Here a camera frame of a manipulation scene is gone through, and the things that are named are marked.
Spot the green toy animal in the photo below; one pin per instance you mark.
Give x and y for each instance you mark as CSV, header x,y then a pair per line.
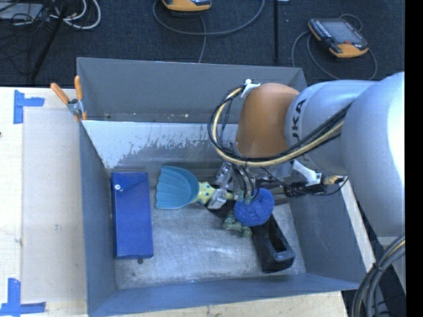
x,y
236,226

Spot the blue round sponge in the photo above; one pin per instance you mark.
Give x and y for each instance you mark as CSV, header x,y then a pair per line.
x,y
254,208

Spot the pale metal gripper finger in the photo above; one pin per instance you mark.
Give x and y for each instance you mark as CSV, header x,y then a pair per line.
x,y
216,200
225,177

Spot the blue flat box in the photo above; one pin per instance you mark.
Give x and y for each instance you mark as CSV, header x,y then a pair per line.
x,y
132,216

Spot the black cylinder on white bracket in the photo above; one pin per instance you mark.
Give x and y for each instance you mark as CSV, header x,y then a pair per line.
x,y
302,187

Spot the grey metal bin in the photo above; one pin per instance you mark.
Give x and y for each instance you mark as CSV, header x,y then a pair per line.
x,y
205,243

